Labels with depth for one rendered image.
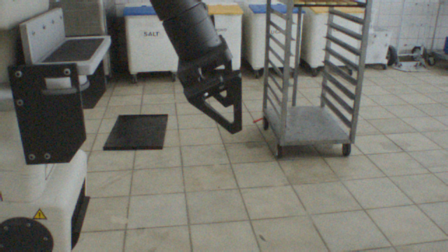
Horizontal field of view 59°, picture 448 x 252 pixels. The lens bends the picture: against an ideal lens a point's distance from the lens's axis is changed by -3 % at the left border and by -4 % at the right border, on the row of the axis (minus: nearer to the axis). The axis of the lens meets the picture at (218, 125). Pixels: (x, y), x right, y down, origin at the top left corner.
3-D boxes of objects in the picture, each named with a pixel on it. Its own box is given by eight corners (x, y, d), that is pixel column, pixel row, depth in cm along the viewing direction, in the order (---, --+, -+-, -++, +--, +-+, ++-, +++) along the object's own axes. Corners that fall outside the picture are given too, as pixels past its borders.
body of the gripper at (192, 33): (227, 45, 56) (204, -4, 53) (234, 63, 46) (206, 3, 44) (184, 65, 56) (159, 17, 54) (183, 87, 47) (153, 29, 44)
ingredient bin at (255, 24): (252, 80, 426) (254, 6, 397) (241, 66, 485) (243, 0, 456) (301, 79, 432) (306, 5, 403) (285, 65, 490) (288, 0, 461)
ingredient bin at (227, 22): (191, 82, 417) (189, 7, 388) (186, 68, 476) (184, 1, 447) (242, 80, 425) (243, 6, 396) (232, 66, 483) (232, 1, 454)
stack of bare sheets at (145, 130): (162, 149, 272) (162, 145, 271) (103, 150, 270) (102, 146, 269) (168, 117, 327) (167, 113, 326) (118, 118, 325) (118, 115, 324)
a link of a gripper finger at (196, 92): (256, 107, 54) (227, 44, 51) (265, 127, 48) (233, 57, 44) (210, 128, 55) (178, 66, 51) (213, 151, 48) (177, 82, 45)
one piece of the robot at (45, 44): (-2, 169, 61) (-32, 29, 53) (44, 109, 86) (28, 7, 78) (101, 163, 63) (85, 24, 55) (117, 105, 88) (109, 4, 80)
